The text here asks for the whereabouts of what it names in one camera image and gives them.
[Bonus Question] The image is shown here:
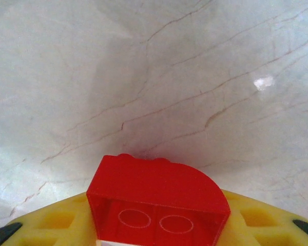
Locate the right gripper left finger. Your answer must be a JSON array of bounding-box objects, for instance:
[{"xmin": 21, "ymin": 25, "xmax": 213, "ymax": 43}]
[{"xmin": 0, "ymin": 191, "xmax": 98, "ymax": 246}]

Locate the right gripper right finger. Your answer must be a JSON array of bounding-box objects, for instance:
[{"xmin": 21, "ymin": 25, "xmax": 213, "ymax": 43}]
[{"xmin": 215, "ymin": 189, "xmax": 308, "ymax": 246}]

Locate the red curved lego brick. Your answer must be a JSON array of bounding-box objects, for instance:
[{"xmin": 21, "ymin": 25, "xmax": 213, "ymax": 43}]
[{"xmin": 86, "ymin": 153, "xmax": 231, "ymax": 246}]

